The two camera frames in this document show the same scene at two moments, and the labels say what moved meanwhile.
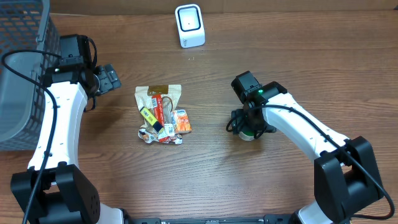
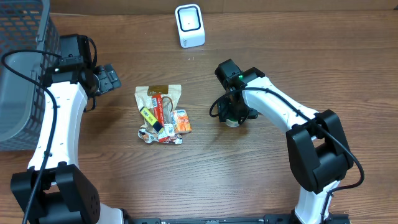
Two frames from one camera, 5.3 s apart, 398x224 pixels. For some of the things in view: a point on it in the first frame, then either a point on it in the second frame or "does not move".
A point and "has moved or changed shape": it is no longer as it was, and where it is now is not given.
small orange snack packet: [181, 121] does not move
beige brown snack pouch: [170, 96] does not move
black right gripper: [236, 121] to [231, 113]
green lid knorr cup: [247, 135] has moved or changed shape
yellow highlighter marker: [152, 120] does not move
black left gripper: [109, 78] does not move
